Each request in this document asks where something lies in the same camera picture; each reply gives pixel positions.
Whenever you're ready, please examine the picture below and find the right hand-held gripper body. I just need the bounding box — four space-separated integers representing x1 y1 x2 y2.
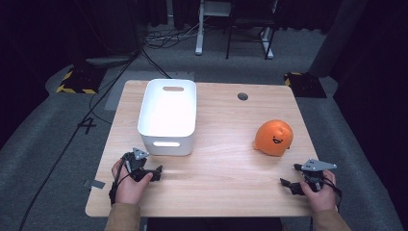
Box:
293 158 338 193

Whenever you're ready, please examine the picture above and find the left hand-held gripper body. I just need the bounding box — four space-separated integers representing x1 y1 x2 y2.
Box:
120 146 154 183

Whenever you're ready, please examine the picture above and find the person's right hand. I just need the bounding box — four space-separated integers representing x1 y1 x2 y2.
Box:
299 168 339 214

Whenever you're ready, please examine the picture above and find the person's left hand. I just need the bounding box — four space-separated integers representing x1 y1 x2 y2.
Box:
111 158 154 206

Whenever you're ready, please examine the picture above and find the orange smiling plush toy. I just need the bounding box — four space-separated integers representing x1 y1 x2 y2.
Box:
253 119 294 158

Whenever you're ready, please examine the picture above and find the grey tape strip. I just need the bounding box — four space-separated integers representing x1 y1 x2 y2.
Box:
84 179 107 190

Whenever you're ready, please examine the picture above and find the white plastic storage bin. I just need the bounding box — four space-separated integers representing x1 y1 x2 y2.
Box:
137 78 197 157

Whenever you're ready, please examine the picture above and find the black tape floor mark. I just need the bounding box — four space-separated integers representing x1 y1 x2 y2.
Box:
77 116 97 135

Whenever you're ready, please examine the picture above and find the black yellow striped stand base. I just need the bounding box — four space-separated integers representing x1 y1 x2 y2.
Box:
283 71 328 99
55 64 107 95

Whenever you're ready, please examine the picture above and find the right hand-held gripper cable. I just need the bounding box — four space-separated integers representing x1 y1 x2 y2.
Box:
321 176 344 208

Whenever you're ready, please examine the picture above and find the hand-held gripper cable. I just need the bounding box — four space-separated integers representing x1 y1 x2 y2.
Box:
108 158 133 206
321 176 344 208

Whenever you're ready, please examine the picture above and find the left hand-held gripper cable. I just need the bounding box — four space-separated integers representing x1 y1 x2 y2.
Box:
108 158 133 206

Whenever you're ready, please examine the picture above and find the black floor cable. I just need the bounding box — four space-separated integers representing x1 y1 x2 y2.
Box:
17 47 142 231

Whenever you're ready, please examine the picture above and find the bundle of floor cables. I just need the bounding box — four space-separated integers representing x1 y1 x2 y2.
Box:
140 18 206 51

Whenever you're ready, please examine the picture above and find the black metal chair frame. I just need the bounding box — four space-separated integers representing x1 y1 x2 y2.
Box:
225 0 277 61

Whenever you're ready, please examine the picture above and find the white desk frame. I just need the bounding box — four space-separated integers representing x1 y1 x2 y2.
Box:
194 0 274 60

